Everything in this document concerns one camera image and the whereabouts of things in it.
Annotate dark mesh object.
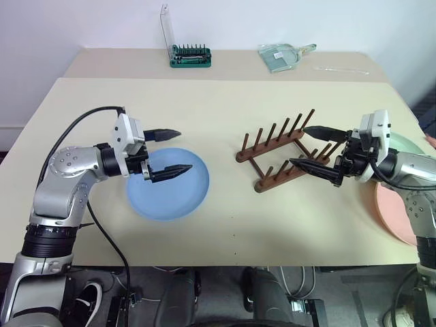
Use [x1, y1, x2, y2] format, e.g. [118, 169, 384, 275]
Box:
[413, 87, 436, 137]

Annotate dark rounded shape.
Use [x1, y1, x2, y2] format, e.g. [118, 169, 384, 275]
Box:
[162, 268, 202, 327]
[240, 266, 294, 327]

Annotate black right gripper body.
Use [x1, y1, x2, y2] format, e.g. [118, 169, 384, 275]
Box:
[335, 129, 372, 187]

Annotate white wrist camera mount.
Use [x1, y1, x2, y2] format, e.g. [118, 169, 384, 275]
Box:
[111, 112, 151, 159]
[354, 109, 391, 183]

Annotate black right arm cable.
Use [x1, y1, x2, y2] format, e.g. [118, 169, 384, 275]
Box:
[369, 159, 436, 191]

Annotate clear plastic strip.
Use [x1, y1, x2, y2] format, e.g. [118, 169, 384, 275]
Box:
[313, 65, 371, 77]

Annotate brown wooden dish rack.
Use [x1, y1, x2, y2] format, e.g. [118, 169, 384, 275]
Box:
[235, 108, 345, 193]

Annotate pale green dustpan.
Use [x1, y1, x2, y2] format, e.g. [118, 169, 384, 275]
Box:
[258, 43, 317, 74]

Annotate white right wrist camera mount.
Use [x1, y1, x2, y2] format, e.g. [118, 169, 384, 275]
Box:
[354, 109, 391, 183]

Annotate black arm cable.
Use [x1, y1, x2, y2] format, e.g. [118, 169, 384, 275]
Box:
[369, 159, 436, 191]
[35, 106, 132, 307]

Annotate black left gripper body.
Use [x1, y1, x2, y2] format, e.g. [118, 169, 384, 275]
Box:
[125, 144, 153, 183]

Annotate black metal bracket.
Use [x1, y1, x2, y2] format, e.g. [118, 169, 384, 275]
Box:
[288, 298, 328, 327]

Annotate green screwdriver bit set case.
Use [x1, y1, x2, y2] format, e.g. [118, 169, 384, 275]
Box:
[159, 3, 213, 69]

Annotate grey cable loop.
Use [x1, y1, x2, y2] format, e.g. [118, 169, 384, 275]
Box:
[278, 265, 317, 298]

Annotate white cable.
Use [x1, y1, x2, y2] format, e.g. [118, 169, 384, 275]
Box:
[75, 281, 104, 309]

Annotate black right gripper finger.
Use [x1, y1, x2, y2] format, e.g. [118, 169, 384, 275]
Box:
[302, 125, 348, 143]
[288, 158, 343, 187]

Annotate pale green plate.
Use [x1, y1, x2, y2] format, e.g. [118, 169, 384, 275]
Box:
[387, 132, 429, 158]

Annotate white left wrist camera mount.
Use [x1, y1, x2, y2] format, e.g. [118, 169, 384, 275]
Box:
[111, 112, 151, 159]

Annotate salmon red plate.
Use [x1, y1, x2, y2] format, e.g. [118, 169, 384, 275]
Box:
[374, 182, 418, 247]

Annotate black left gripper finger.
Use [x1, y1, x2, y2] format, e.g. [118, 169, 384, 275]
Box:
[150, 164, 193, 185]
[143, 128, 182, 143]

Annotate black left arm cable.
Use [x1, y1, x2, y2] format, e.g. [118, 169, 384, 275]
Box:
[35, 106, 132, 307]

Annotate blue plate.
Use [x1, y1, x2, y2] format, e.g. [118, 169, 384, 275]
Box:
[126, 146, 211, 223]

